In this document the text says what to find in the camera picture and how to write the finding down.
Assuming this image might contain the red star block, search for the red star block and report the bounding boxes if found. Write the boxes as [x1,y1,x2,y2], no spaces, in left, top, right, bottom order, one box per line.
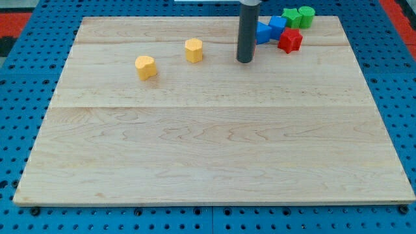
[278,27,303,54]

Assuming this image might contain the green star block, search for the green star block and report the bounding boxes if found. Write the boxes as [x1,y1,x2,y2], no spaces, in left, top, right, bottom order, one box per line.
[281,8,302,29]

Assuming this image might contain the light wooden board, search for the light wooden board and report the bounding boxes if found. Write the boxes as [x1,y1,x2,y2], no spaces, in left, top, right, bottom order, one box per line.
[14,16,415,207]

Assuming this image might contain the yellow hexagon block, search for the yellow hexagon block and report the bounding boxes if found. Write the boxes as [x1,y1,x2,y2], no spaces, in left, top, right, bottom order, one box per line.
[185,38,203,63]

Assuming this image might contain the yellow heart block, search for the yellow heart block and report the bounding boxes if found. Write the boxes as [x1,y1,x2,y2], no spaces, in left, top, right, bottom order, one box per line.
[135,55,158,81]

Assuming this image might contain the blue triangular block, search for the blue triangular block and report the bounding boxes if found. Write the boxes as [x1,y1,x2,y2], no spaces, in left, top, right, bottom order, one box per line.
[256,21,272,44]

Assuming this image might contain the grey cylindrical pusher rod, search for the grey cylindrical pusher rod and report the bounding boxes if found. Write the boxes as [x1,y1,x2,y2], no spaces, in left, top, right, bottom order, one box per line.
[236,0,261,63]

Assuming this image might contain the blue cube block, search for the blue cube block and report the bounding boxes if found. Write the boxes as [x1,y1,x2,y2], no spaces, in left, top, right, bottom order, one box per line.
[268,16,287,40]

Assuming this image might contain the green cylinder block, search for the green cylinder block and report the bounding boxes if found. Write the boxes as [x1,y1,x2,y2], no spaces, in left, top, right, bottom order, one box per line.
[298,6,316,29]

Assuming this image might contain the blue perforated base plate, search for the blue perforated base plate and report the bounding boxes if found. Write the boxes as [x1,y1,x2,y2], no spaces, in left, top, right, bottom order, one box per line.
[1,0,415,233]

